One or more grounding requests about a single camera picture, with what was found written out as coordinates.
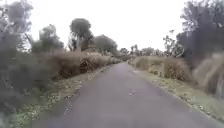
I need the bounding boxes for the grass verge with dry leaves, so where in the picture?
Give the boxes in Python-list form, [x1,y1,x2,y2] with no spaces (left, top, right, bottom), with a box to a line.
[0,63,116,128]
[128,61,224,123]

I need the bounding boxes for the dry brown bushes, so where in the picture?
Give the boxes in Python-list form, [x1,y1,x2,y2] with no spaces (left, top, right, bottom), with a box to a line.
[0,48,123,111]
[128,53,224,99]

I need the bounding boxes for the grey asphalt path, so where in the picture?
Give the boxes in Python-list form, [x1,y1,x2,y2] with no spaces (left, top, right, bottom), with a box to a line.
[31,61,223,128]

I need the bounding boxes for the row of dark trees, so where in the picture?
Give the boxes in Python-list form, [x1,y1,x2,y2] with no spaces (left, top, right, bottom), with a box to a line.
[128,0,224,68]
[0,0,121,64]

